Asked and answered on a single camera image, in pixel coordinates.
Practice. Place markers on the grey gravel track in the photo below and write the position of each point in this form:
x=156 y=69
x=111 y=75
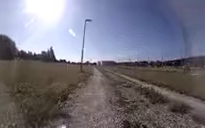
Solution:
x=100 y=100

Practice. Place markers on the dark wood of trees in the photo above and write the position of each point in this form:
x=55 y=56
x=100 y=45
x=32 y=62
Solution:
x=6 y=50

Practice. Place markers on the dry grass field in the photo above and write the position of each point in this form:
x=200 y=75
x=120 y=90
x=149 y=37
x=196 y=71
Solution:
x=176 y=80
x=30 y=80

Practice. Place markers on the low distant buildings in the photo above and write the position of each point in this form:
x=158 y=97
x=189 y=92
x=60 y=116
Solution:
x=190 y=61

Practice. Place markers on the tall street lamp pole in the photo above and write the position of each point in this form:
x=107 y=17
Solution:
x=83 y=43

